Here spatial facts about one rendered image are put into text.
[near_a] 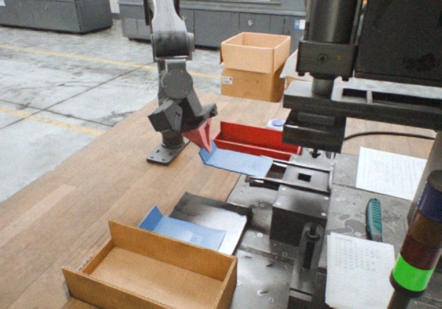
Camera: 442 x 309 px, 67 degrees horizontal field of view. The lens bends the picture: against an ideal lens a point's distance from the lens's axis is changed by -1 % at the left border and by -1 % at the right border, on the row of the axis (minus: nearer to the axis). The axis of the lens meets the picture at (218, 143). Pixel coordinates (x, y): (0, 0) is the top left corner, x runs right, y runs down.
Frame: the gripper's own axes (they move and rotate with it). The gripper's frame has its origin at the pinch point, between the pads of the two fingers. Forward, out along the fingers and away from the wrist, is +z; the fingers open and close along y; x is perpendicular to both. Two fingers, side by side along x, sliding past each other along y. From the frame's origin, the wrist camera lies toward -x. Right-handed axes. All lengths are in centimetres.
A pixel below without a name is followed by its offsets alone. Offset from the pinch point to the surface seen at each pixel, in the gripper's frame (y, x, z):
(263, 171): 11.8, -1.7, 7.0
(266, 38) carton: -70, 267, 15
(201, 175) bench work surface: -7.7, 3.1, 8.2
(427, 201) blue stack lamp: 41.1, -26.5, -0.9
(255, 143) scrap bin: -0.2, 23.3, 11.8
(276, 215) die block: 16.0, -11.7, 11.1
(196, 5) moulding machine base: -223, 450, -48
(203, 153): 0.3, -2.7, -0.3
